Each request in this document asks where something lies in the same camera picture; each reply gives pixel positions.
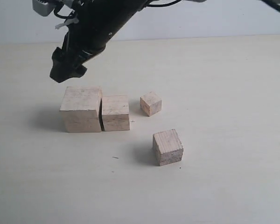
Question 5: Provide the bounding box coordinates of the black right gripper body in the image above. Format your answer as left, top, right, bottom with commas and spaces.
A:
60, 0, 147, 68

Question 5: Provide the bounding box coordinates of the second largest wooden cube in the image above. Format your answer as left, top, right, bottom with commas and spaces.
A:
102, 95, 130, 132

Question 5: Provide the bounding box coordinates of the smallest wooden cube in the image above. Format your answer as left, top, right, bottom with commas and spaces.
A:
140, 91, 162, 117

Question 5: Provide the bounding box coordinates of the medium small wooden cube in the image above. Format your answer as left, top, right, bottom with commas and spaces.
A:
152, 129, 184, 166

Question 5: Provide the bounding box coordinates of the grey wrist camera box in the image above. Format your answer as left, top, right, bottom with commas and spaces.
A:
32, 0, 60, 17

